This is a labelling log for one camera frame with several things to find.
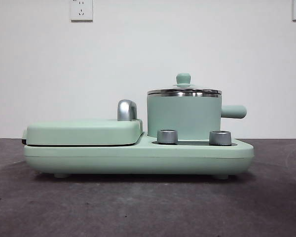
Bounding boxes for glass lid with green knob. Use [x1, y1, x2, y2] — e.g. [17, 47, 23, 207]
[147, 72, 222, 95]

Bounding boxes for silver control knob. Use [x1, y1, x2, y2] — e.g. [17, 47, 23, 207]
[209, 130, 232, 146]
[156, 128, 179, 144]

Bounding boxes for mint green breakfast machine base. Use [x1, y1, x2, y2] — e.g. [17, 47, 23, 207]
[23, 131, 255, 180]

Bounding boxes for mint green griddle cover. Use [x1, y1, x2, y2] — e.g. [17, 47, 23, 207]
[21, 118, 144, 147]

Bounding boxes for chrome griddle handle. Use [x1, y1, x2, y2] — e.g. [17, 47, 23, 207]
[117, 99, 139, 121]

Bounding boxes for mint green pot with handle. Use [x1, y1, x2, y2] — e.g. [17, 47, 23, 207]
[147, 92, 248, 142]

